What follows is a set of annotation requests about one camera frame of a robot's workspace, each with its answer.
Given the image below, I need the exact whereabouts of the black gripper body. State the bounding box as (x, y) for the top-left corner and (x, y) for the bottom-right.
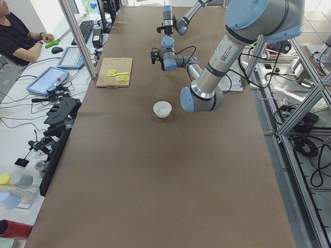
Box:
(164, 25), (173, 34)
(159, 55), (164, 68)

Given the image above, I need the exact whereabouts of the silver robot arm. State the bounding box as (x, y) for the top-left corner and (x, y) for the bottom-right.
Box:
(151, 0), (305, 112)
(157, 1), (212, 36)

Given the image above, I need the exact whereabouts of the lemon slice toy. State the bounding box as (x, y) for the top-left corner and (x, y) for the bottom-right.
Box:
(107, 69), (116, 76)
(115, 75), (129, 82)

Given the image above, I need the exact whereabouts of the bamboo cutting board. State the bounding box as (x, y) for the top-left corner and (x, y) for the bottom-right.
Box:
(96, 58), (132, 88)

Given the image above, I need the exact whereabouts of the white round bowl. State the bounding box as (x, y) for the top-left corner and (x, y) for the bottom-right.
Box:
(153, 101), (172, 118)

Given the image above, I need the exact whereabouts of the black keyboard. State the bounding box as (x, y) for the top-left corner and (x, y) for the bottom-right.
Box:
(79, 20), (94, 43)

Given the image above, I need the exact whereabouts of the blue teach pendant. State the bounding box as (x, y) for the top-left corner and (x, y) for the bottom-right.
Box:
(57, 46), (84, 70)
(26, 67), (69, 95)

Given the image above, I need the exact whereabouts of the black computer mouse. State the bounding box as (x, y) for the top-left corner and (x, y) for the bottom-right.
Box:
(51, 46), (64, 54)

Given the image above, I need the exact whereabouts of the green plastic tool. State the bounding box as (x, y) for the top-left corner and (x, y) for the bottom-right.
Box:
(45, 39), (61, 49)

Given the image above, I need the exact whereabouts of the person in black shirt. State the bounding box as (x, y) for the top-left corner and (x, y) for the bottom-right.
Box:
(1, 1), (55, 67)

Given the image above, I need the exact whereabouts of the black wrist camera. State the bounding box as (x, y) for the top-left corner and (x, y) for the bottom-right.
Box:
(156, 23), (166, 34)
(151, 48), (161, 65)

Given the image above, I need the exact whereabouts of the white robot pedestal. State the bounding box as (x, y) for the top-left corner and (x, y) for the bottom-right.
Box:
(218, 71), (243, 91)

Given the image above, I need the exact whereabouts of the aluminium frame post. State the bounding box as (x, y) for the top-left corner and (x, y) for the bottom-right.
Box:
(58, 0), (97, 79)

